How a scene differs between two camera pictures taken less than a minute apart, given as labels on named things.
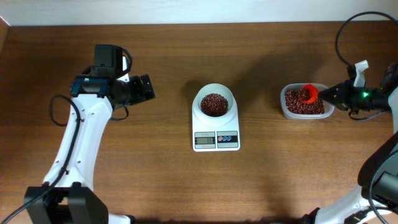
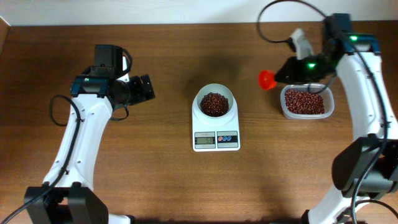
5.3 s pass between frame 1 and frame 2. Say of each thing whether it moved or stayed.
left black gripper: stayed
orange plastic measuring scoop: moved
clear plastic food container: stayed
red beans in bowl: stayed
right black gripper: moved
